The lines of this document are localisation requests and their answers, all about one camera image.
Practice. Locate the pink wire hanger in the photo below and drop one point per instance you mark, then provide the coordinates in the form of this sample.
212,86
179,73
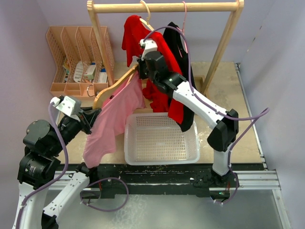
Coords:
184,20

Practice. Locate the red t shirt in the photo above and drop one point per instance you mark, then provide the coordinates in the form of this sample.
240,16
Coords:
166,73

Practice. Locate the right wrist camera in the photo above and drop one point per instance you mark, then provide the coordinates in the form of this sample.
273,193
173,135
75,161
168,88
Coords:
147,45

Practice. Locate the white box in organizer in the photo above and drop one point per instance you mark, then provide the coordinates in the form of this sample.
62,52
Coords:
89,74

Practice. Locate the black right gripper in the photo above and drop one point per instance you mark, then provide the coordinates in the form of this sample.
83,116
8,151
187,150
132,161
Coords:
142,74

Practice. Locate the pink t shirt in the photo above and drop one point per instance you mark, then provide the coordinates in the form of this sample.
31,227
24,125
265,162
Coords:
112,119

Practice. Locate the white plastic laundry basket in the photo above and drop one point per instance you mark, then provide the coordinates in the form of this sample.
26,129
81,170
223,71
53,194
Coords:
155,139

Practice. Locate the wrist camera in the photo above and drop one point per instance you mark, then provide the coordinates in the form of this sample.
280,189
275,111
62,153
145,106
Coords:
68,105
147,45

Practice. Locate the black t shirt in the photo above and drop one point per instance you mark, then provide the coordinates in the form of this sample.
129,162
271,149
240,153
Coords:
175,44

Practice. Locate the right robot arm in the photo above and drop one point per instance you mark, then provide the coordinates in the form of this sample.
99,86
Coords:
224,128

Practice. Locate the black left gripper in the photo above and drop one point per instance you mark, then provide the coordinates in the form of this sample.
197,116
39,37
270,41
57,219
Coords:
87,116

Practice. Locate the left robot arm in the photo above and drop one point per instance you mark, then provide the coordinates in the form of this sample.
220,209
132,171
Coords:
43,143

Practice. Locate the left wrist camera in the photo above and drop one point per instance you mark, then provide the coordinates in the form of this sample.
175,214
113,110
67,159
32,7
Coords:
68,105

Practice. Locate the pink plastic file organizer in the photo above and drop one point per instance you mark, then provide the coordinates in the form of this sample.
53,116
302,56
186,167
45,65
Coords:
71,44

